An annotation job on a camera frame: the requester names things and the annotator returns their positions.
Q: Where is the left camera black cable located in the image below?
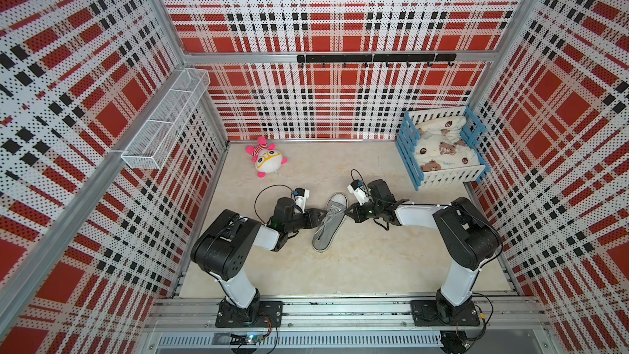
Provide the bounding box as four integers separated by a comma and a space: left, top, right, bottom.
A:
253, 184, 296, 225

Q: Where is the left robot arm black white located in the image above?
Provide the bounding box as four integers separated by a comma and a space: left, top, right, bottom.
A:
190, 193, 327, 328

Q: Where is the white wire mesh basket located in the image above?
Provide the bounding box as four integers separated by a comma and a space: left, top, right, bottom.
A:
122, 68, 210, 170

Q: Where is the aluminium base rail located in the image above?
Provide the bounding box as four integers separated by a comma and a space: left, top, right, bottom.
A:
139, 293, 560, 353

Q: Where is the white printed cloth bundle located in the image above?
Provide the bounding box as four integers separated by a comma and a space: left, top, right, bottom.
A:
414, 116, 481, 172

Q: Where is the green circuit board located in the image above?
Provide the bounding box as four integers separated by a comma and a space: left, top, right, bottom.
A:
230, 334, 266, 346

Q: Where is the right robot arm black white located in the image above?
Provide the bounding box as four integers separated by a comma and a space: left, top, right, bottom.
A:
345, 180, 502, 327

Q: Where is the white pink plush toy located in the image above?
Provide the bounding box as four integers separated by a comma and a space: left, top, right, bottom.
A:
246, 136, 288, 178

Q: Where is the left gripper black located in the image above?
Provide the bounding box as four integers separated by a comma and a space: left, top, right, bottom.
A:
285, 207, 327, 233

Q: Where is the black hook rail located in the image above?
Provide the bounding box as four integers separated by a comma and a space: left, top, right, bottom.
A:
296, 53, 457, 65

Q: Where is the blue white slatted crate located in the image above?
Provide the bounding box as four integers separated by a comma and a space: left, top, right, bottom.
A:
396, 107, 490, 190

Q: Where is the grey shoelace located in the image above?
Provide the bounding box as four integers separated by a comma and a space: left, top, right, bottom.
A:
323, 200, 348, 226

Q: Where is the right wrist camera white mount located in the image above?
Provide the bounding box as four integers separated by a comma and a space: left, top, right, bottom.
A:
347, 180, 372, 206

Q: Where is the grey canvas sneaker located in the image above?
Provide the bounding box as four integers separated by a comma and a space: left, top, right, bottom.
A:
312, 193, 348, 252

